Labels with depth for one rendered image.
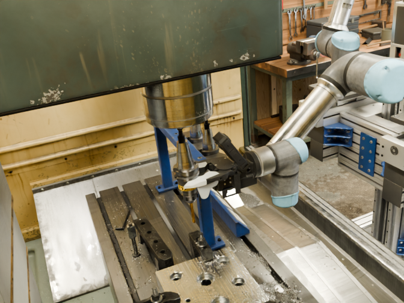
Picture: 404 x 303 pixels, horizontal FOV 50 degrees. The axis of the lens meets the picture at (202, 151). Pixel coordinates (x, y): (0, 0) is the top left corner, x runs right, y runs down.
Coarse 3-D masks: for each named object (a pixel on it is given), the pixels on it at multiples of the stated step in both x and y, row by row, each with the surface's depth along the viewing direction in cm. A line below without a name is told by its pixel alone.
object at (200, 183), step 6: (204, 174) 105; (210, 174) 105; (192, 180) 103; (198, 180) 103; (204, 180) 103; (186, 186) 103; (192, 186) 103; (198, 186) 103; (204, 186) 105; (210, 186) 106; (204, 192) 105; (204, 198) 106
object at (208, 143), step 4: (204, 132) 132; (208, 132) 131; (204, 136) 132; (208, 136) 132; (212, 136) 133; (204, 140) 133; (208, 140) 132; (212, 140) 133; (204, 144) 133; (208, 144) 133; (212, 144) 133; (204, 148) 133; (208, 148) 133; (212, 148) 133
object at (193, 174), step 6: (174, 168) 105; (192, 168) 103; (198, 168) 105; (174, 174) 106; (180, 174) 103; (186, 174) 102; (192, 174) 103; (198, 174) 105; (180, 180) 103; (186, 180) 103
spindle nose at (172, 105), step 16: (192, 80) 89; (208, 80) 92; (144, 96) 93; (160, 96) 89; (176, 96) 89; (192, 96) 90; (208, 96) 93; (144, 112) 96; (160, 112) 91; (176, 112) 90; (192, 112) 91; (208, 112) 95; (176, 128) 92
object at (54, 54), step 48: (0, 0) 67; (48, 0) 69; (96, 0) 72; (144, 0) 75; (192, 0) 78; (240, 0) 81; (0, 48) 69; (48, 48) 72; (96, 48) 75; (144, 48) 78; (192, 48) 81; (240, 48) 85; (0, 96) 72; (48, 96) 75; (96, 96) 78
